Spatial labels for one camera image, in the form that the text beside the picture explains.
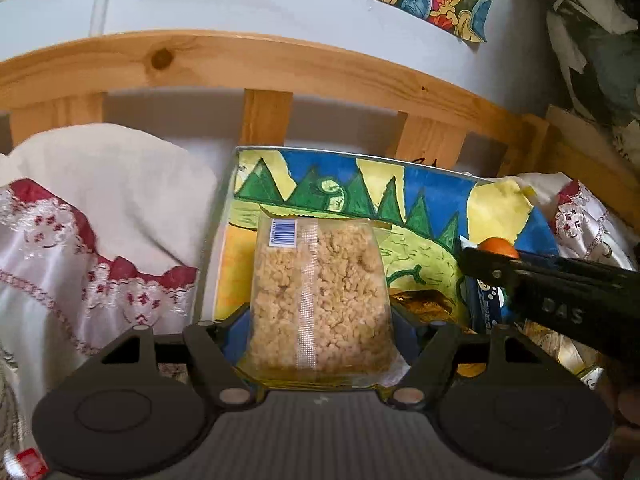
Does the wooden bed rail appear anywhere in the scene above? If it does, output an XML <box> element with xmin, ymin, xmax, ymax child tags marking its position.
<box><xmin>0</xmin><ymin>30</ymin><xmax>640</xmax><ymax>226</ymax></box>

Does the metal tray with colourful lining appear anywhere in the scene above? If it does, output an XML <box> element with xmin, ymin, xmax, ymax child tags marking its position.
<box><xmin>212</xmin><ymin>145</ymin><xmax>562</xmax><ymax>392</ymax></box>

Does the dark patterned curtain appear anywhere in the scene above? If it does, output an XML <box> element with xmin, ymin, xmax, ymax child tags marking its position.
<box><xmin>539</xmin><ymin>0</ymin><xmax>640</xmax><ymax>137</ymax></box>

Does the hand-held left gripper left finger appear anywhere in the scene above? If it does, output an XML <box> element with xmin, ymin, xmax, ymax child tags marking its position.
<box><xmin>97</xmin><ymin>302</ymin><xmax>259</xmax><ymax>408</ymax></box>

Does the white pillow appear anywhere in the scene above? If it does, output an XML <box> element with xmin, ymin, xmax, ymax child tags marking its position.
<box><xmin>0</xmin><ymin>125</ymin><xmax>221</xmax><ymax>268</ymax></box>

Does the red snack packet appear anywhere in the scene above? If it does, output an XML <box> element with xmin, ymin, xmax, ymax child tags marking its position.
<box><xmin>14</xmin><ymin>449</ymin><xmax>50</xmax><ymax>480</ymax></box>

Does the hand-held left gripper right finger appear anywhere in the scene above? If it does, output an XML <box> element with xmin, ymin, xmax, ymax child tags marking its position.
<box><xmin>387</xmin><ymin>305</ymin><xmax>544</xmax><ymax>408</ymax></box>

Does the floral printed blanket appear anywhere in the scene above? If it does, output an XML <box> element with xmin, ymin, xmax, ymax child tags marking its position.
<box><xmin>0</xmin><ymin>177</ymin><xmax>638</xmax><ymax>480</ymax></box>

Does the clear rice crisp cake packet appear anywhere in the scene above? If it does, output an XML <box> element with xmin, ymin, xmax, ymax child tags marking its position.
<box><xmin>239</xmin><ymin>216</ymin><xmax>401</xmax><ymax>376</ymax></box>

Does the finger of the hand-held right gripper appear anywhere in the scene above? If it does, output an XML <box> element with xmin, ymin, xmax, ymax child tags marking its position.
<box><xmin>459</xmin><ymin>246</ymin><xmax>525</xmax><ymax>293</ymax></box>

